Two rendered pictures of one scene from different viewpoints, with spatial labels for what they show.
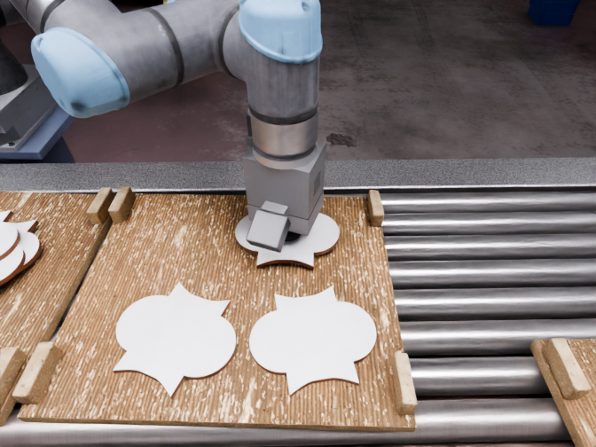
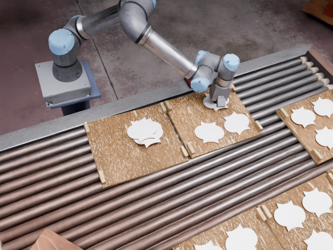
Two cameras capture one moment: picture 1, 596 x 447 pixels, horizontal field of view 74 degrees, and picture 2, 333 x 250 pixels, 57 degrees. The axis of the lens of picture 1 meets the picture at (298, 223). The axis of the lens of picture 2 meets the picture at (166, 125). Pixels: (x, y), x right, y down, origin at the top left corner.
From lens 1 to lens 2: 1.20 m
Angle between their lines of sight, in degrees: 24
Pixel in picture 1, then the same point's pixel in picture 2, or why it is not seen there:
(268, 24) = (234, 66)
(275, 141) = (227, 84)
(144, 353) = (206, 138)
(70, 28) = (201, 77)
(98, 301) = (185, 132)
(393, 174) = not seen: hidden behind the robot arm
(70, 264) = (169, 126)
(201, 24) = (213, 64)
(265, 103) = (228, 78)
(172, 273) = (195, 120)
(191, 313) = (209, 127)
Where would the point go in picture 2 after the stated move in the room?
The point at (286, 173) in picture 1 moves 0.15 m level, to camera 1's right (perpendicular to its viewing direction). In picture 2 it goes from (226, 89) to (250, 81)
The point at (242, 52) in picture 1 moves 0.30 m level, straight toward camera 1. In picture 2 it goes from (224, 70) to (269, 117)
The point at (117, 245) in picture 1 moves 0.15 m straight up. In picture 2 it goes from (175, 117) to (180, 99)
